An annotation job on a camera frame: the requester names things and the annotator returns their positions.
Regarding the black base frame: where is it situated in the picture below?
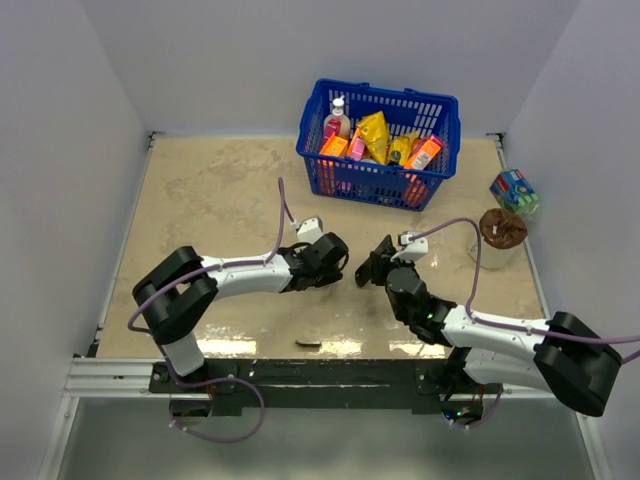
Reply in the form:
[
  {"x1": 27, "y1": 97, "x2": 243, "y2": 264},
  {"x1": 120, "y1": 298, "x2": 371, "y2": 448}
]
[{"x1": 149, "y1": 359, "x2": 498, "y2": 416}]

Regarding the purple cable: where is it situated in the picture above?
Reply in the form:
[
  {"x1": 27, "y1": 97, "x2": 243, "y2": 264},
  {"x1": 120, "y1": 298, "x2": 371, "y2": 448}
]
[
  {"x1": 127, "y1": 176, "x2": 301, "y2": 334},
  {"x1": 414, "y1": 217, "x2": 640, "y2": 364}
]

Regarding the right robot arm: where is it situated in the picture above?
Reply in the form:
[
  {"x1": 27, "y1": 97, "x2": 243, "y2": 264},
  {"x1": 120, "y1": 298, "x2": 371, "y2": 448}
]
[{"x1": 355, "y1": 234, "x2": 622, "y2": 417}]

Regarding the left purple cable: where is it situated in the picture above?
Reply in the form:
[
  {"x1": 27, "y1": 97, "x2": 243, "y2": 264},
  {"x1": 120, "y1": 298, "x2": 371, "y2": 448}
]
[{"x1": 127, "y1": 176, "x2": 301, "y2": 334}]

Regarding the yellow green bag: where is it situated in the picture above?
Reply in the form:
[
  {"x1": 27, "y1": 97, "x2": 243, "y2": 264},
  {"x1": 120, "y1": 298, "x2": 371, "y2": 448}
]
[{"x1": 387, "y1": 130, "x2": 420, "y2": 166}]

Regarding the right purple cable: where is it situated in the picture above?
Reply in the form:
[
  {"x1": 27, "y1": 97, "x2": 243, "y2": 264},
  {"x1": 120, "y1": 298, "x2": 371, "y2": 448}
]
[{"x1": 414, "y1": 217, "x2": 640, "y2": 364}]

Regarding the orange pink box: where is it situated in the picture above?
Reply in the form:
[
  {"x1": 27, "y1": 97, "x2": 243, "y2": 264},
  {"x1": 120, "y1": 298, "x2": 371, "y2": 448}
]
[{"x1": 320, "y1": 134, "x2": 349, "y2": 158}]

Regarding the orange carton box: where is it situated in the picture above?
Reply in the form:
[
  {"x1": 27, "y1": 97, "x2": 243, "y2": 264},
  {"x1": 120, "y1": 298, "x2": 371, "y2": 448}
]
[{"x1": 404, "y1": 135, "x2": 444, "y2": 170}]

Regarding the blue green sponge pack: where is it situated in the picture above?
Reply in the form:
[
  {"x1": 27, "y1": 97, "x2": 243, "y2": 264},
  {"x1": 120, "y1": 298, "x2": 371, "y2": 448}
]
[{"x1": 489, "y1": 169, "x2": 540, "y2": 217}]

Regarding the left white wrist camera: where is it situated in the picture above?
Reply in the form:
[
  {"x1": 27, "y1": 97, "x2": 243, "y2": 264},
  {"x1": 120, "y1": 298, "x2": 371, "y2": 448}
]
[{"x1": 296, "y1": 216, "x2": 324, "y2": 244}]

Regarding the blue plastic basket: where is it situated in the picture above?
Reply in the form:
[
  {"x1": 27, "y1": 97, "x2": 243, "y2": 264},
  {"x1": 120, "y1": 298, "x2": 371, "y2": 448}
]
[{"x1": 296, "y1": 79, "x2": 461, "y2": 211}]

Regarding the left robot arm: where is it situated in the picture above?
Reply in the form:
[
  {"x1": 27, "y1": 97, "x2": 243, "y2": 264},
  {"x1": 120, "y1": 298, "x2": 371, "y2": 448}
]
[{"x1": 132, "y1": 232, "x2": 349, "y2": 392}]

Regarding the black battery cover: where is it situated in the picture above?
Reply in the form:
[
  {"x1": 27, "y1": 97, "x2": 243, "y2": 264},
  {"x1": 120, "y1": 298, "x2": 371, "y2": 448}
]
[{"x1": 294, "y1": 339, "x2": 322, "y2": 349}]

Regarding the white pump bottle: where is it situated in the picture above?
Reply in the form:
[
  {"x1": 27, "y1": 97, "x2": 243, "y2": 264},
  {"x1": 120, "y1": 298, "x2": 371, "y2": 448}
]
[{"x1": 324, "y1": 95, "x2": 351, "y2": 140}]

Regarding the brown lidded white cup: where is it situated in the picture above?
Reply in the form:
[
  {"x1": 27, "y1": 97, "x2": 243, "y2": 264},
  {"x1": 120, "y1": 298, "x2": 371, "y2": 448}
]
[{"x1": 467, "y1": 208, "x2": 528, "y2": 270}]

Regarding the yellow snack bag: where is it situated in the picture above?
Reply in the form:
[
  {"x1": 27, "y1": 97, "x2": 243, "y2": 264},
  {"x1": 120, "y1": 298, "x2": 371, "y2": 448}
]
[{"x1": 358, "y1": 111, "x2": 390, "y2": 165}]

